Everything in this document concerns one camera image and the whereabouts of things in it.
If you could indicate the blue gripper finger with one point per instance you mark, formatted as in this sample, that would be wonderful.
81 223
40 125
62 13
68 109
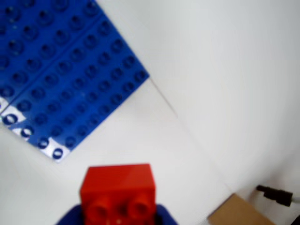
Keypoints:
72 218
165 218

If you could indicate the brown cardboard box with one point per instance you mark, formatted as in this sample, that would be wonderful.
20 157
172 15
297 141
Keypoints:
236 213

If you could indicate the blue 8x8 studded plate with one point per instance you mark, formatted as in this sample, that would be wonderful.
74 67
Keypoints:
58 70

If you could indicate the red 2x2 toy block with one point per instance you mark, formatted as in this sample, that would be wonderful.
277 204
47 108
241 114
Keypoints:
119 182

